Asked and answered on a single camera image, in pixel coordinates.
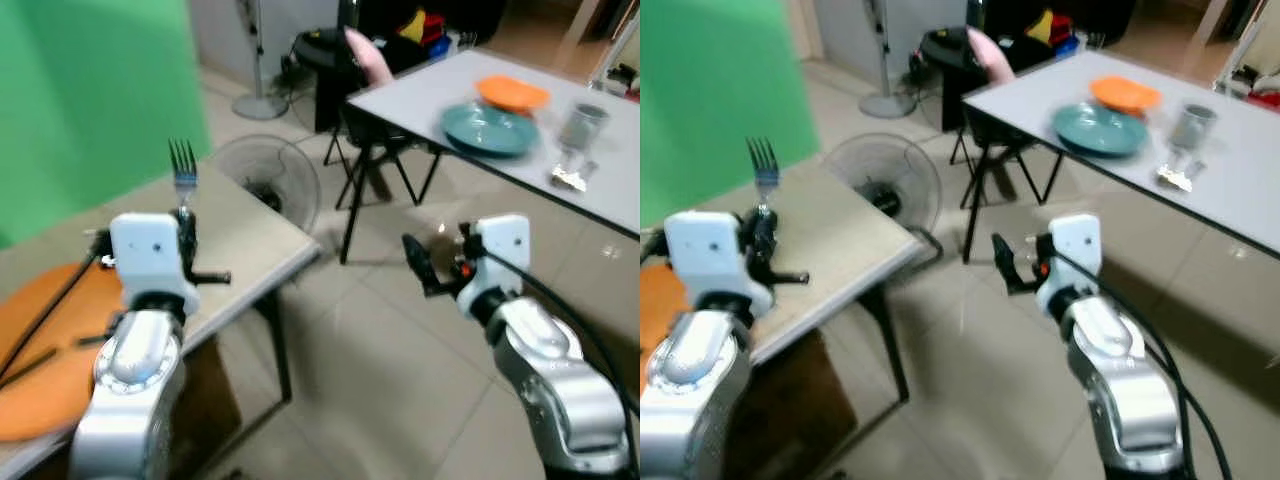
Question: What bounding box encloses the silver metal fork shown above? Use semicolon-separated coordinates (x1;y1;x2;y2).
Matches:
746;136;780;213
167;138;200;213

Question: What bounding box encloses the beige wooden table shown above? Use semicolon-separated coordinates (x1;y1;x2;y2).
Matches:
640;158;933;405
0;160;323;480

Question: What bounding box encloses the white floor fan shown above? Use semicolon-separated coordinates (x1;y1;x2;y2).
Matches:
821;132;945;239
209;134;323;237

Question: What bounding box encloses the orange round placemat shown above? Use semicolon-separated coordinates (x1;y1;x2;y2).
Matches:
0;261;128;444
640;262;683;397

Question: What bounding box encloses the teal ceramic plate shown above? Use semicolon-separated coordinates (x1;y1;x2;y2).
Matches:
1051;101;1150;159
441;101;542;159

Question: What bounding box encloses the green backdrop screen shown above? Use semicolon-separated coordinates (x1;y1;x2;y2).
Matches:
0;0;213;251
640;0;813;233

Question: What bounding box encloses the grey folding table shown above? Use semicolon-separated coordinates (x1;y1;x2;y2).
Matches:
960;48;1280;265
338;48;641;267

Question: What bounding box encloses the clear drinking glass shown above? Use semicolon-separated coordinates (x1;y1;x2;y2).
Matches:
549;102;612;193
1157;102;1220;194

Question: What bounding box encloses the orange plastic plate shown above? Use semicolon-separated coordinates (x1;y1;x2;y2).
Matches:
1087;75;1164;114
474;75;552;114

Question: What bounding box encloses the black chopstick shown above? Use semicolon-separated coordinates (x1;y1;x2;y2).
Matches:
0;347;59;389

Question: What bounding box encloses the pink soft object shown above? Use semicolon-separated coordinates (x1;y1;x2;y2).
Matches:
966;27;1017;87
343;27;397;89

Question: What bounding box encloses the black round cooker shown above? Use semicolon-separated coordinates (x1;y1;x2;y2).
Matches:
919;27;987;73
291;27;363;73

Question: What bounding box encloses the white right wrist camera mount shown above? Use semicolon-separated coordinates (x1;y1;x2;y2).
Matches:
457;214;532;321
1034;213;1104;317

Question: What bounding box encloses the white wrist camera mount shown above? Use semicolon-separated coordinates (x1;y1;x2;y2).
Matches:
107;212;202;313
1034;213;1104;317
457;214;532;321
663;211;774;321

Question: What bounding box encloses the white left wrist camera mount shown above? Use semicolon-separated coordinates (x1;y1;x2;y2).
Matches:
663;211;774;321
107;212;202;313

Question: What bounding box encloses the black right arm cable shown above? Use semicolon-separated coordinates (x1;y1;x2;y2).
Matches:
478;248;641;421
1050;250;1235;480

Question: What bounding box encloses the grey pedestal fan stand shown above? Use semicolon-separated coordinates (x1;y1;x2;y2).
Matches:
231;0;292;122
857;0;920;121

